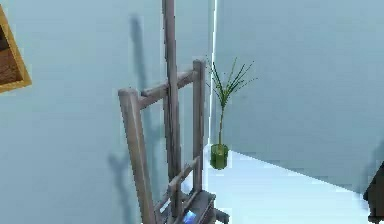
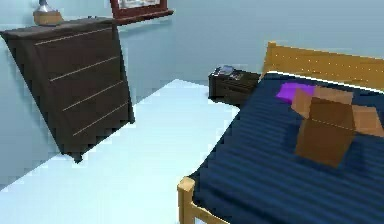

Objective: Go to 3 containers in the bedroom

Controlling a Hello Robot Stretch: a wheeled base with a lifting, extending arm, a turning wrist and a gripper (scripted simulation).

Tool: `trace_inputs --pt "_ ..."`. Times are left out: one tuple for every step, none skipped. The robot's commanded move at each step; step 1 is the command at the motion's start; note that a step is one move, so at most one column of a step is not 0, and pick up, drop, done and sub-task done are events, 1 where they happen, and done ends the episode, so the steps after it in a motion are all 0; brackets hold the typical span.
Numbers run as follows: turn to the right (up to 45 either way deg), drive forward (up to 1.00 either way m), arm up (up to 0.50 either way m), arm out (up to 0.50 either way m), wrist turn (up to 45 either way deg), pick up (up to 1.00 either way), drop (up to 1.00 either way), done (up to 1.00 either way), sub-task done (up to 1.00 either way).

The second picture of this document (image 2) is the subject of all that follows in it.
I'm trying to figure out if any open brown cardboard box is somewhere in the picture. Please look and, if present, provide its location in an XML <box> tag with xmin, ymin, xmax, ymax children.
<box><xmin>290</xmin><ymin>85</ymin><xmax>384</xmax><ymax>169</ymax></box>

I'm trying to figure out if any dark brown chest of drawers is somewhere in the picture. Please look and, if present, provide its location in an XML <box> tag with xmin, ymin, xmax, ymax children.
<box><xmin>0</xmin><ymin>17</ymin><xmax>136</xmax><ymax>164</ymax></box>

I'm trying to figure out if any wooden bed with blue cover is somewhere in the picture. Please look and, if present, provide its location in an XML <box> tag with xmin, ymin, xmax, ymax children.
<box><xmin>176</xmin><ymin>40</ymin><xmax>384</xmax><ymax>224</ymax></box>

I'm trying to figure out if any dark brown bedside table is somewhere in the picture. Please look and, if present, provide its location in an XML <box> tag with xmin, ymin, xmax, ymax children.
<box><xmin>208</xmin><ymin>67</ymin><xmax>262</xmax><ymax>108</ymax></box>

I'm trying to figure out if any dark red framed window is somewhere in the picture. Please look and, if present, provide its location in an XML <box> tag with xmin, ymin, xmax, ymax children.
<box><xmin>109</xmin><ymin>0</ymin><xmax>175</xmax><ymax>26</ymax></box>

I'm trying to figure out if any tan and grey table lamp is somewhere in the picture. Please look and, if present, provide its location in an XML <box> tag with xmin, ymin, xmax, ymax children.
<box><xmin>32</xmin><ymin>0</ymin><xmax>65</xmax><ymax>27</ymax></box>

